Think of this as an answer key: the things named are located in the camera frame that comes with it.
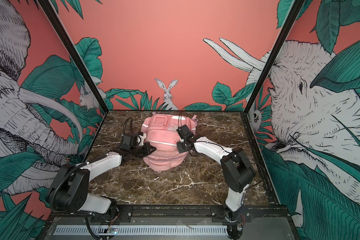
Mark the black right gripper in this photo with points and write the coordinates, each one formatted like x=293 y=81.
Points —
x=181 y=148

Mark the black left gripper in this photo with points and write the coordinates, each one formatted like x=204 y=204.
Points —
x=147 y=151

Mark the pink student backpack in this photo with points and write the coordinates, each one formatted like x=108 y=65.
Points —
x=161 y=133

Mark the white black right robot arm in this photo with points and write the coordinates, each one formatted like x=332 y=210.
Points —
x=236 y=166

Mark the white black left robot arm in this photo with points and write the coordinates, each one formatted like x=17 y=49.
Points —
x=69 y=191

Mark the white ventilation grille strip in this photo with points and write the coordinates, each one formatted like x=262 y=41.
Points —
x=141 y=230

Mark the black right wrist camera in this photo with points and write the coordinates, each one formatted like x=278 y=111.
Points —
x=185 y=133

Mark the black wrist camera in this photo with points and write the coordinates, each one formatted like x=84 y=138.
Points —
x=185 y=133
x=130 y=140

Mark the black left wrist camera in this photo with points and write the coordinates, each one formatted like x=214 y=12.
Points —
x=130 y=140

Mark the black front mounting rail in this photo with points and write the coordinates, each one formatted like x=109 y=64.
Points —
x=217 y=213

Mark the black left corner frame post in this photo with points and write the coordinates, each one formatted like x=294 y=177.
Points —
x=55 y=21

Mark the black corner frame post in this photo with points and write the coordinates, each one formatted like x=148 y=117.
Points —
x=286 y=27
x=55 y=21

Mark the black right corner frame post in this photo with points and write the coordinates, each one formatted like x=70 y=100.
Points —
x=286 y=27

